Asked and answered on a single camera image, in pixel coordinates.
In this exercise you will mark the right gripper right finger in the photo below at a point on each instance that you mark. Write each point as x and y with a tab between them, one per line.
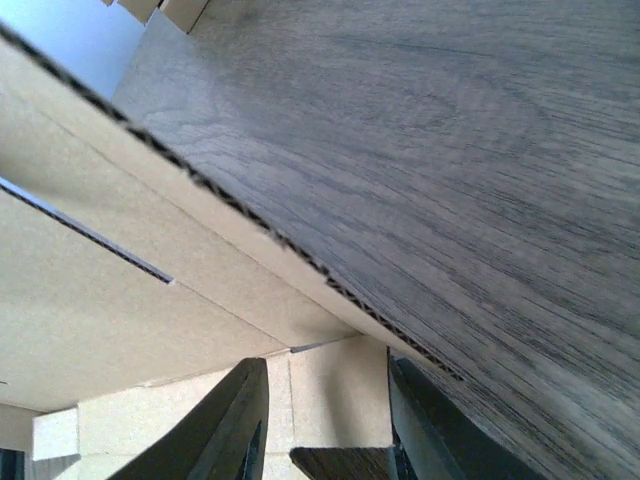
433	439

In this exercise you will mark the stack of flat cardboard blanks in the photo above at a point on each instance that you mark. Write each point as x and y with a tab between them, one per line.
184	14

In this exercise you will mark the cardboard box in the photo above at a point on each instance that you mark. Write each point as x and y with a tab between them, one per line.
127	293

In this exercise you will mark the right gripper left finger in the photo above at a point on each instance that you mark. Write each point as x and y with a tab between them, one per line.
222	437

